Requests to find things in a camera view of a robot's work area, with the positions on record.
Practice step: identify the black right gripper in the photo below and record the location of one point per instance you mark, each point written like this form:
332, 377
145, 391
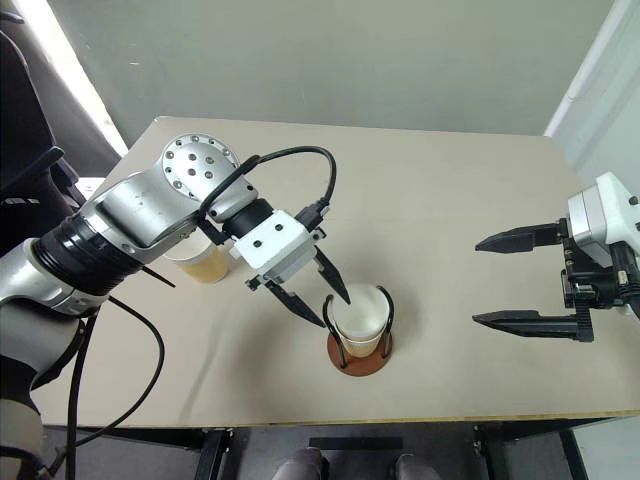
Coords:
585, 287

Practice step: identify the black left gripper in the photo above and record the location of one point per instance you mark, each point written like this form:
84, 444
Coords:
255, 284

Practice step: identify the white paper cup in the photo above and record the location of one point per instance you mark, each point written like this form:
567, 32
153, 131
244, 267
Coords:
205, 262
362, 320

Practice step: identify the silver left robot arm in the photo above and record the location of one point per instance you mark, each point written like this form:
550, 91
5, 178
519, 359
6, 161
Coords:
125, 210

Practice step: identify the dark rounded shape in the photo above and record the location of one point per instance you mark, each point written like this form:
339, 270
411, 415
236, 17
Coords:
300, 465

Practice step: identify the black office chair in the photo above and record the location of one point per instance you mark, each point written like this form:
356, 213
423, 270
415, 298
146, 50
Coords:
30, 125

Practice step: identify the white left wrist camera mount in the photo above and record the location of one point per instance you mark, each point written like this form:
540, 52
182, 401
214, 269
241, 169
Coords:
272, 245

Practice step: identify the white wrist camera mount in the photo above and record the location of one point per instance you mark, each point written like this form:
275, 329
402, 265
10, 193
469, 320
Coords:
272, 245
600, 215

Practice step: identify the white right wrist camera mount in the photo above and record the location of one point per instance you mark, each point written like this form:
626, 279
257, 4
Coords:
600, 215

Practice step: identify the black metal table frame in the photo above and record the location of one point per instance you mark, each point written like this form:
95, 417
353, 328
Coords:
175, 437

